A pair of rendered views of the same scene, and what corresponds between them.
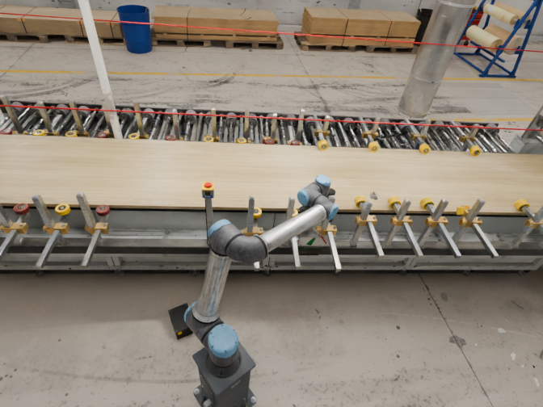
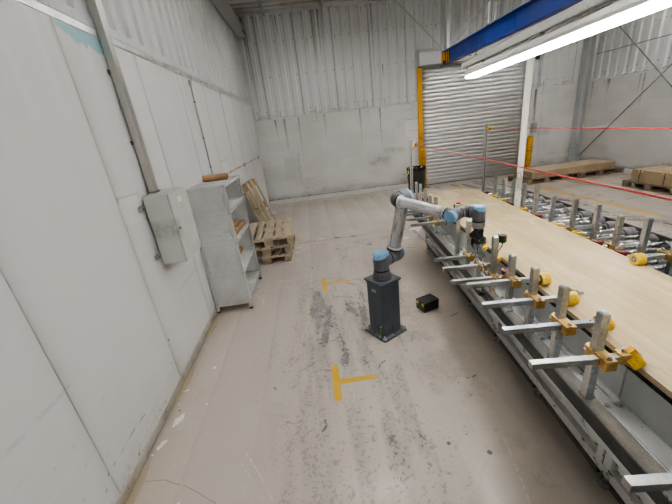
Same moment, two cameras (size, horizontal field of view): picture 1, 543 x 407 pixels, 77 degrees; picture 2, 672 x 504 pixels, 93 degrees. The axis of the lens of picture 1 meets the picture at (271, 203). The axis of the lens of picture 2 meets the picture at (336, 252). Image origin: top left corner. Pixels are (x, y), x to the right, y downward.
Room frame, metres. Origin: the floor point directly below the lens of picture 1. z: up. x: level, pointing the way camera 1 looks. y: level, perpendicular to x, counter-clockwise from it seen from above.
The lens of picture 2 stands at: (0.89, -2.66, 1.99)
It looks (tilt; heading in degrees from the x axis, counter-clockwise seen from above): 21 degrees down; 101
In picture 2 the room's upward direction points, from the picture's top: 7 degrees counter-clockwise
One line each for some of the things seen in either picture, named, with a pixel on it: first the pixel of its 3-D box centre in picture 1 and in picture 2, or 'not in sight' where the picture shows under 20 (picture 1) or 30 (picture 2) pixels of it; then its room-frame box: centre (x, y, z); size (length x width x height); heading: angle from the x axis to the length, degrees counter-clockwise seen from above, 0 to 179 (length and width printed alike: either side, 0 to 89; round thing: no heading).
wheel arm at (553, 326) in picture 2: (441, 227); (553, 326); (1.66, -1.16, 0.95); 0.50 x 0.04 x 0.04; 8
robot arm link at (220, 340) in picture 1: (222, 343); (381, 259); (0.77, 0.17, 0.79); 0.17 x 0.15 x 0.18; 48
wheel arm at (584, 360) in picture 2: (481, 235); (573, 361); (1.63, -1.42, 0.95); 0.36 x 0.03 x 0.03; 8
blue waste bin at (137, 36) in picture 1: (136, 29); not in sight; (6.60, 2.84, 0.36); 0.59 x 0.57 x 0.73; 14
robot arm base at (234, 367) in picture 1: (224, 356); (381, 272); (0.77, 0.16, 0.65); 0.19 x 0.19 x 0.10
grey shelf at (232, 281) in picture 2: not in sight; (229, 241); (-1.21, 1.02, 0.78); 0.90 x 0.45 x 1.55; 104
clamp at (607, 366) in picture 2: (469, 222); (599, 356); (1.75, -1.38, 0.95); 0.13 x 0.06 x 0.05; 98
